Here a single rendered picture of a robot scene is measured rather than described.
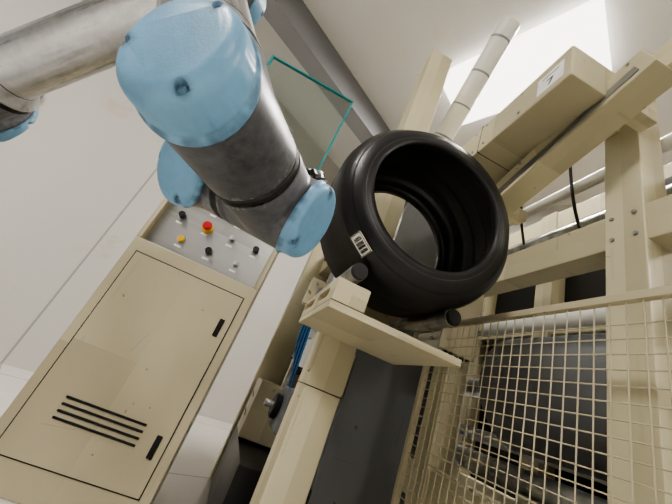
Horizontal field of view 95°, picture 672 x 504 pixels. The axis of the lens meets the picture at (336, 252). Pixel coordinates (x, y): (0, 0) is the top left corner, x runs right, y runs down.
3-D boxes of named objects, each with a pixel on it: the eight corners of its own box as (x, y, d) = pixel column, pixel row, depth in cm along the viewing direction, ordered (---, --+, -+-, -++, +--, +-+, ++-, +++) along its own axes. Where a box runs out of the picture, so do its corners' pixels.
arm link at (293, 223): (271, 230, 26) (179, 181, 31) (307, 276, 37) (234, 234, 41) (329, 151, 29) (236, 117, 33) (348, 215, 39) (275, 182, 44)
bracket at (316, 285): (301, 303, 107) (311, 278, 111) (399, 348, 113) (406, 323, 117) (303, 301, 104) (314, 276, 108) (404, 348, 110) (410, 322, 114)
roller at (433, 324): (397, 322, 113) (398, 335, 111) (386, 321, 112) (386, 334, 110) (461, 309, 81) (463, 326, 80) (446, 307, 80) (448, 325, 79)
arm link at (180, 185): (191, 221, 34) (138, 190, 38) (264, 222, 46) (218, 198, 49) (212, 138, 32) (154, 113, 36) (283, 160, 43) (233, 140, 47)
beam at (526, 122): (440, 181, 143) (447, 158, 149) (485, 207, 147) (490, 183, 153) (570, 71, 88) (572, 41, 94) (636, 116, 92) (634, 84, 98)
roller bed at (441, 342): (410, 347, 127) (426, 283, 140) (440, 361, 130) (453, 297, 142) (438, 346, 110) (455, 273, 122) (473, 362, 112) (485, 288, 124)
